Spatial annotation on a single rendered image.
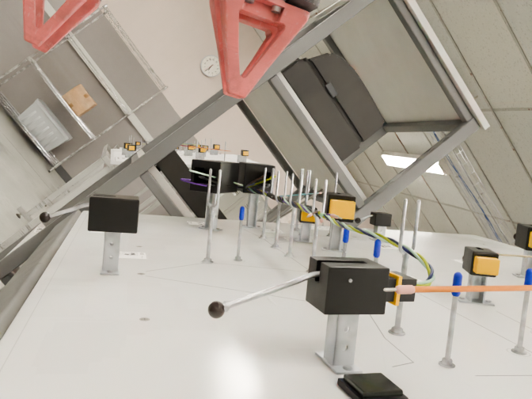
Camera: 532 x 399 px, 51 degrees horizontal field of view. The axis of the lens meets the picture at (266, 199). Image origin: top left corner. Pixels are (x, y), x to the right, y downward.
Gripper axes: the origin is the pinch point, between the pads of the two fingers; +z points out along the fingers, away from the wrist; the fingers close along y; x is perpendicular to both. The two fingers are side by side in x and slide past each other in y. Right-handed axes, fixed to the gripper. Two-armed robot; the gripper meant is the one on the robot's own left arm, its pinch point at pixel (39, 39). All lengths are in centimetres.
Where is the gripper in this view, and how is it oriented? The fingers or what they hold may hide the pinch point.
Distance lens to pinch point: 60.7
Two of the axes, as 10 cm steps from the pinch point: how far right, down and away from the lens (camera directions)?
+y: -2.5, -1.4, 9.6
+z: -4.0, 9.2, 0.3
